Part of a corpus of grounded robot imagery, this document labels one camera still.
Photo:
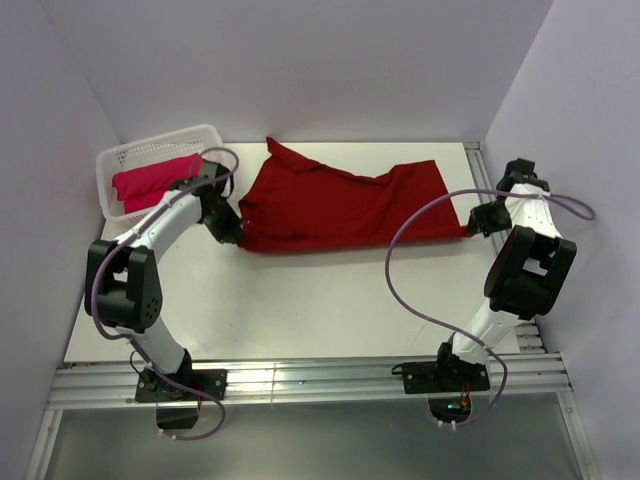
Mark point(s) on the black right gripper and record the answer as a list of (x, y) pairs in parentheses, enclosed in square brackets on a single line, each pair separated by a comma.
[(479, 222)]

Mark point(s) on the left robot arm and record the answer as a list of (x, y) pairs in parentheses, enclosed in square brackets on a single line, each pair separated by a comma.
[(123, 293)]

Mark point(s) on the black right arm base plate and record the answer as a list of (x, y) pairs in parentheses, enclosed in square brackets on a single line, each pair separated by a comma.
[(441, 376)]

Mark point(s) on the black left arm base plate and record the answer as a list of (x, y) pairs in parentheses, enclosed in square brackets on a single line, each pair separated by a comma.
[(151, 389)]

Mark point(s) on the dark red t shirt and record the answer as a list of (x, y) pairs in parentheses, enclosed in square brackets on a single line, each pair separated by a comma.
[(299, 205)]

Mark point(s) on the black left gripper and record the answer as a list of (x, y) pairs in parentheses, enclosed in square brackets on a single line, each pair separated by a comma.
[(232, 232)]

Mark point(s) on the white perforated plastic basket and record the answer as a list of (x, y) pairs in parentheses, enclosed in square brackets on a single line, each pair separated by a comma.
[(142, 153)]

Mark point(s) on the pink rolled t shirt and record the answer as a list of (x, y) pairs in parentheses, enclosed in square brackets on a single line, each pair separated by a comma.
[(143, 187)]

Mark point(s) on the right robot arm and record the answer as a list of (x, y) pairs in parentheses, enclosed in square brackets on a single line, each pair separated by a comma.
[(527, 274)]

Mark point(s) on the aluminium frame rail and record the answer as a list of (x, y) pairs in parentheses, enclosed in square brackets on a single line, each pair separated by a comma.
[(309, 342)]

